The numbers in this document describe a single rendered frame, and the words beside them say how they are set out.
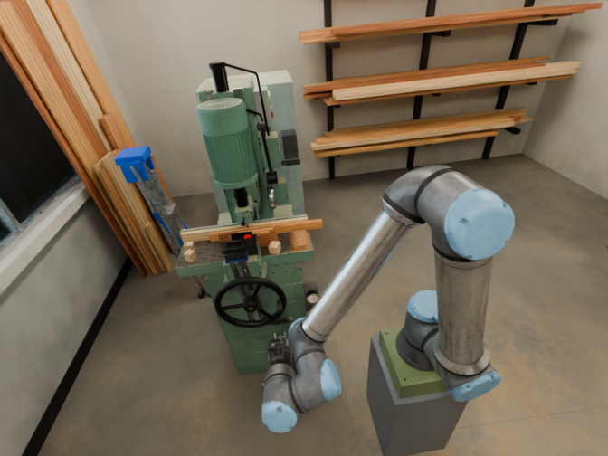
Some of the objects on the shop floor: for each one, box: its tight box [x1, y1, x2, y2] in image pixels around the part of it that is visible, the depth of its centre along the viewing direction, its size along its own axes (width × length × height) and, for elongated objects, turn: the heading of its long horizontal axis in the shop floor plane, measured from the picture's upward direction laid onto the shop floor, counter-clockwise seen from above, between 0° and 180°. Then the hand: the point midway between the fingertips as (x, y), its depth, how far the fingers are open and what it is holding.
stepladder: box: [114, 146, 210, 299], centre depth 212 cm, size 27×25×116 cm
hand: (281, 340), depth 113 cm, fingers closed
